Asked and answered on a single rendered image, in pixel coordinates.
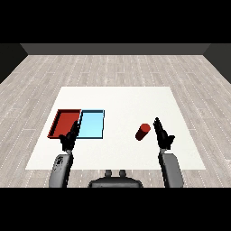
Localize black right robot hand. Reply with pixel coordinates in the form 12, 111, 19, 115
152, 116, 176, 151

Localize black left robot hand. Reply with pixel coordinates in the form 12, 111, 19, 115
58, 120, 81, 152

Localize red open box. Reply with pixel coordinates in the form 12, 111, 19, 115
47, 108, 82, 140

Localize red can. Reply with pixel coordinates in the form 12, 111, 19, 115
134, 123, 152, 142

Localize light blue open box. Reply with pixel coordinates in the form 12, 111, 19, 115
75, 109, 106, 140

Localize dark grey robot body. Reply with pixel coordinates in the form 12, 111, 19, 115
88, 170, 144, 189

